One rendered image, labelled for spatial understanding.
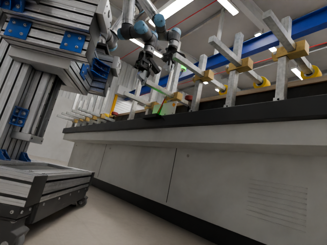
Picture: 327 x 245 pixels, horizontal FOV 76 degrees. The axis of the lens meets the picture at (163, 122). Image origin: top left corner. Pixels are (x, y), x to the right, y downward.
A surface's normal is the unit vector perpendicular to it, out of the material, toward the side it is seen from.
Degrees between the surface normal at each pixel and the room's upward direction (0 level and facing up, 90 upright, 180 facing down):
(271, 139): 90
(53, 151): 90
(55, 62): 90
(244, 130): 90
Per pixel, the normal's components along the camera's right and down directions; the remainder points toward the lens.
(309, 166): -0.75, -0.30
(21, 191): 0.11, -0.22
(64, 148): 0.58, -0.07
